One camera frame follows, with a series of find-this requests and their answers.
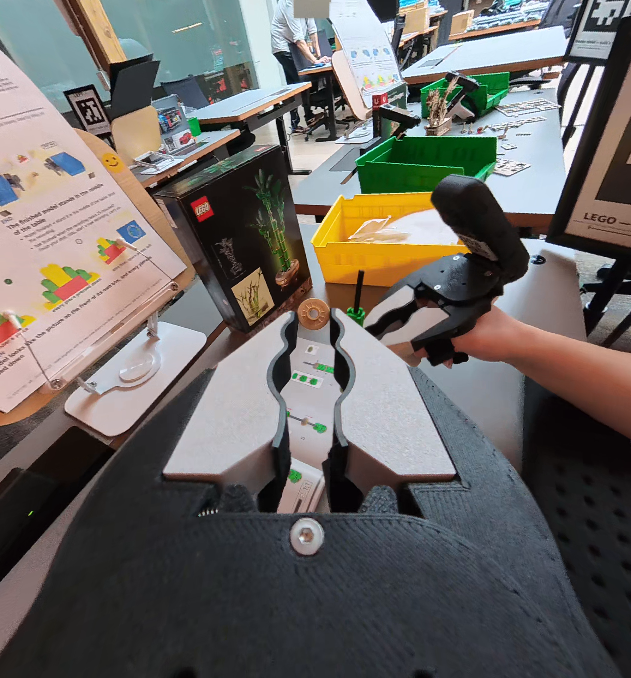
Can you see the pale wooden board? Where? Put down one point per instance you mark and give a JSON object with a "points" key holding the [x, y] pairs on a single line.
{"points": [[135, 132]]}

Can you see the black cardboard flap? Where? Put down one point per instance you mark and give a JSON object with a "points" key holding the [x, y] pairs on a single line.
{"points": [[135, 84]]}

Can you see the green bamboo stalk brick model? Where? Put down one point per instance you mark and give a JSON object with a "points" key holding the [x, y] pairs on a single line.
{"points": [[356, 315]]}

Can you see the white document stand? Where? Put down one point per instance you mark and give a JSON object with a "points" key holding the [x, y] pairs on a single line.
{"points": [[135, 381]]}

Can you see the black sign stand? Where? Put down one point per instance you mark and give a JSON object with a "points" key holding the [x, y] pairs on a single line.
{"points": [[612, 296]]}

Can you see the small black framed sign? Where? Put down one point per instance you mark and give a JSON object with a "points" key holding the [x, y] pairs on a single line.
{"points": [[601, 21]]}

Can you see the yellow plastic bin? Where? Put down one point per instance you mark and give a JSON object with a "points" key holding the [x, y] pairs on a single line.
{"points": [[379, 259]]}

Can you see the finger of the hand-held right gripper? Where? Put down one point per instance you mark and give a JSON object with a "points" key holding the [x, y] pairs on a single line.
{"points": [[395, 310], [424, 326]]}

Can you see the person's right hand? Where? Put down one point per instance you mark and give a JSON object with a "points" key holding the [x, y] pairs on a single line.
{"points": [[493, 339]]}

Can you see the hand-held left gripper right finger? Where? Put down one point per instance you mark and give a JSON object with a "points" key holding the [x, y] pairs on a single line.
{"points": [[395, 413]]}

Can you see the distant printed instruction sheet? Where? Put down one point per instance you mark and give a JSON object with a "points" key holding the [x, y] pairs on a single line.
{"points": [[368, 47]]}

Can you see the tan plant brick model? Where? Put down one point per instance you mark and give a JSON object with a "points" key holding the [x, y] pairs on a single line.
{"points": [[437, 111]]}

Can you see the black white tag card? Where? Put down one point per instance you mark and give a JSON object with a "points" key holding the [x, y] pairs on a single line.
{"points": [[90, 108]]}

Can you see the distant wooden backing board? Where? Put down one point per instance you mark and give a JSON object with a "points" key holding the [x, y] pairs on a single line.
{"points": [[347, 84]]}

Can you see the large black framed sign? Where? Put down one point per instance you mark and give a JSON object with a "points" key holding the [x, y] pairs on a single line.
{"points": [[612, 159]]}

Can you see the small green plastic bin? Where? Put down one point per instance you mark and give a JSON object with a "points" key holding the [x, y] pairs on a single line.
{"points": [[493, 87]]}

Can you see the wood-edged office desk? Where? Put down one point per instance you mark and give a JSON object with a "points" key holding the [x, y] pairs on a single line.
{"points": [[532, 148], [252, 100], [495, 53], [209, 140]]}

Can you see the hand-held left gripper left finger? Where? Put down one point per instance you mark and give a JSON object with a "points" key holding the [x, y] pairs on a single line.
{"points": [[225, 413]]}

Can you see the wooden beam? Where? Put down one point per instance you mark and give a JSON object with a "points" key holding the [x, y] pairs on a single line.
{"points": [[101, 32]]}

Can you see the yellow smiley sticker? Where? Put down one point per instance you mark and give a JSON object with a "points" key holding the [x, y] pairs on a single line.
{"points": [[113, 162]]}

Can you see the large green plastic bin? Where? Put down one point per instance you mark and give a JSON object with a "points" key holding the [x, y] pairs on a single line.
{"points": [[400, 177]]}

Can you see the tan round disc brick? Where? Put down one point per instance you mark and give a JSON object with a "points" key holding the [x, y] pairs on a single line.
{"points": [[322, 313]]}

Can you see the black tool with pale grip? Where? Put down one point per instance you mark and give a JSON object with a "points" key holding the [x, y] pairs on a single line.
{"points": [[461, 106]]}

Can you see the black brick set box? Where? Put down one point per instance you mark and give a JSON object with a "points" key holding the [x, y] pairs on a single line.
{"points": [[231, 233]]}

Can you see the person's right forearm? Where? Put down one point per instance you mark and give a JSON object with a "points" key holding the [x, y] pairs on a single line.
{"points": [[585, 373]]}

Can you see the black electronic box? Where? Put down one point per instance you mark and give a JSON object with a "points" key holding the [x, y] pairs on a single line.
{"points": [[19, 508]]}

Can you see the small car set box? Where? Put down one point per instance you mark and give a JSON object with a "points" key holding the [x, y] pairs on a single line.
{"points": [[170, 119]]}

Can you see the black device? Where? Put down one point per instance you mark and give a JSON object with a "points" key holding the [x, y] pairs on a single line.
{"points": [[397, 114]]}

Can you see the black perforated chair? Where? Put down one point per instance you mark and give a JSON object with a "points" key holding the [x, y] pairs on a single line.
{"points": [[585, 529]]}

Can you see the dark green set box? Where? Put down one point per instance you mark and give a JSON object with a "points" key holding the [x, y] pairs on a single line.
{"points": [[395, 95]]}

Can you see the clear plastic bag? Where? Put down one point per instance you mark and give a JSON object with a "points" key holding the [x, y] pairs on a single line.
{"points": [[371, 228]]}

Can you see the building instruction booklet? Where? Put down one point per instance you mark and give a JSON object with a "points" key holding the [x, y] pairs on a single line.
{"points": [[310, 379]]}

